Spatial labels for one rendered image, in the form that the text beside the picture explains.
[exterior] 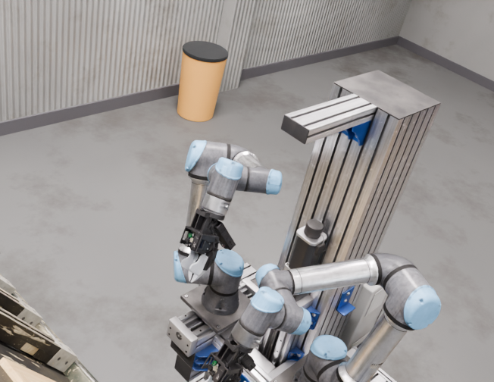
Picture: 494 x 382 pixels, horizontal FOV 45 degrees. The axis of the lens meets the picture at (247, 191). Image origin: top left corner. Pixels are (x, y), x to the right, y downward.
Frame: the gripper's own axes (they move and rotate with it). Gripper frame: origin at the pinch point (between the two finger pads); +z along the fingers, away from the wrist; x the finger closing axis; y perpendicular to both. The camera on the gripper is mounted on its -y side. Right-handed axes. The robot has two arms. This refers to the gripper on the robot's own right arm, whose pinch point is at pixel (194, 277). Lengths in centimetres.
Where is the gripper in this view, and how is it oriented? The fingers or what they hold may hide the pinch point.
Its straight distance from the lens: 175.2
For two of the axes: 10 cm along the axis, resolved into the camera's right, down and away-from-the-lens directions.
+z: -3.5, 9.4, 0.6
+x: 7.2, 3.1, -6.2
